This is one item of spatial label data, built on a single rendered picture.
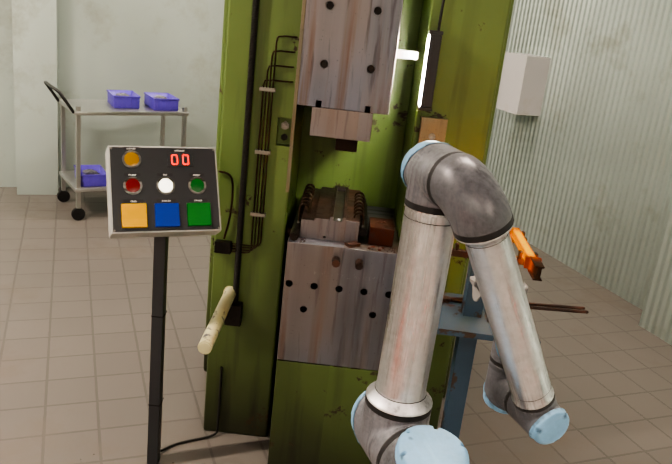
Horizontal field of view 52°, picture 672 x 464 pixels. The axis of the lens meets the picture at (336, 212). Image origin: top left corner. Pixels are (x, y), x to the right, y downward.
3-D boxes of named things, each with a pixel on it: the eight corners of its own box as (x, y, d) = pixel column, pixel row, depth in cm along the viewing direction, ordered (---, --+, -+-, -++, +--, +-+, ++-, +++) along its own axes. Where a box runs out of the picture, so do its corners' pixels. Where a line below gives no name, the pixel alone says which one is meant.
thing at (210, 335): (212, 356, 217) (213, 341, 216) (195, 355, 217) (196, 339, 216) (236, 299, 259) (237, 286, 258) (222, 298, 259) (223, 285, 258)
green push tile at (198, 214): (212, 225, 221) (210, 202, 222) (188, 225, 218) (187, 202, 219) (210, 226, 222) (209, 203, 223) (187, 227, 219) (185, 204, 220)
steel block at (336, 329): (383, 371, 244) (400, 254, 232) (276, 359, 245) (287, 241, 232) (379, 305, 298) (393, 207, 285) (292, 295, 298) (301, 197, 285)
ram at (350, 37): (414, 118, 224) (432, -11, 213) (296, 105, 225) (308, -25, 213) (406, 101, 264) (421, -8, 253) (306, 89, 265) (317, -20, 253)
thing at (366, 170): (394, 208, 283) (426, -25, 257) (295, 197, 283) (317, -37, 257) (393, 202, 293) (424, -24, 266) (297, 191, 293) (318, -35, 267)
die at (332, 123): (369, 142, 227) (373, 113, 224) (309, 135, 227) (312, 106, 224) (368, 121, 267) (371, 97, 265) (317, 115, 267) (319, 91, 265)
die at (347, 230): (357, 243, 237) (360, 220, 235) (299, 236, 238) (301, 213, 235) (358, 208, 278) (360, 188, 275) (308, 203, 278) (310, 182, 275)
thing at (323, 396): (367, 482, 258) (383, 372, 245) (266, 471, 258) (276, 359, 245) (366, 400, 312) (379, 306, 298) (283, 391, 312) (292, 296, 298)
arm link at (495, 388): (499, 422, 157) (509, 374, 153) (473, 395, 167) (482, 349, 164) (533, 418, 160) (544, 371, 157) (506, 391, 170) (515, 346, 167)
